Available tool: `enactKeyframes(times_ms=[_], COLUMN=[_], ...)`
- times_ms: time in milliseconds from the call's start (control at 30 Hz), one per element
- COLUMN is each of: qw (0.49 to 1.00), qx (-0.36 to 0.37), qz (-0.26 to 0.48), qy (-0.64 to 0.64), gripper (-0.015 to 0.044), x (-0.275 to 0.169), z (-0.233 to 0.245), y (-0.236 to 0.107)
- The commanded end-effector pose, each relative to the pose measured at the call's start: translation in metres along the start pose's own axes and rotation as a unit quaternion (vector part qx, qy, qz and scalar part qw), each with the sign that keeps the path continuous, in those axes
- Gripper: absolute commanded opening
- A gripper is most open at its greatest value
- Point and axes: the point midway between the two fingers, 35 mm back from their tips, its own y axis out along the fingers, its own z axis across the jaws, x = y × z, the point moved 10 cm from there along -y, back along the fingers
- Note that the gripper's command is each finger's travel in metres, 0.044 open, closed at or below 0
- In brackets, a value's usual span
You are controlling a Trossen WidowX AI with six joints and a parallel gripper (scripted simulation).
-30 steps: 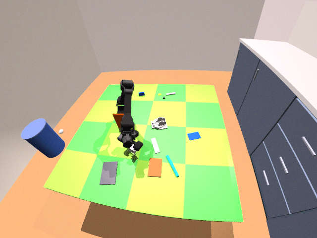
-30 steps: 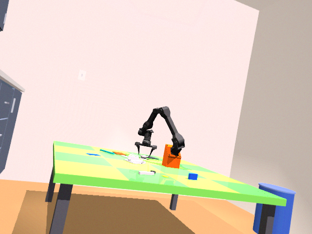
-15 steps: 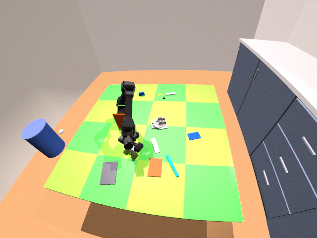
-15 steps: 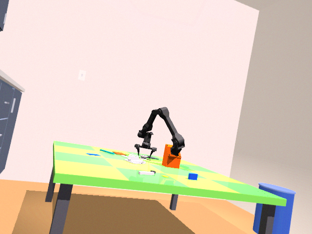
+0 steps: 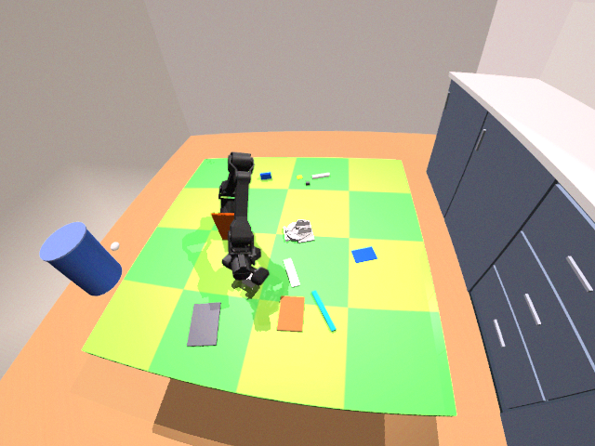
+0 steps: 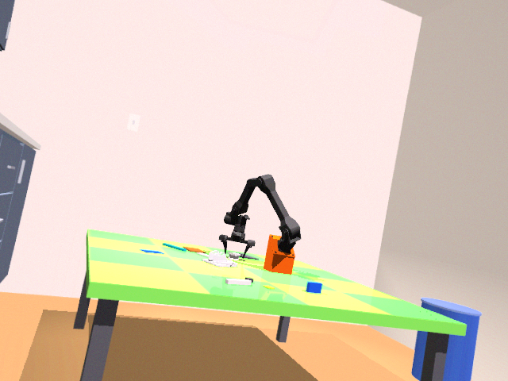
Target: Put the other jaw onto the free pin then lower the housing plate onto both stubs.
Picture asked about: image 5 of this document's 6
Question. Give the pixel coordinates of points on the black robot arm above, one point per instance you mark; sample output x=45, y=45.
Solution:
x=240, y=237

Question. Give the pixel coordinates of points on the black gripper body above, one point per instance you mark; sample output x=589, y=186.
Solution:
x=259, y=274

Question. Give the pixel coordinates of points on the cyan flat bar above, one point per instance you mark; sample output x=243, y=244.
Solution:
x=324, y=312

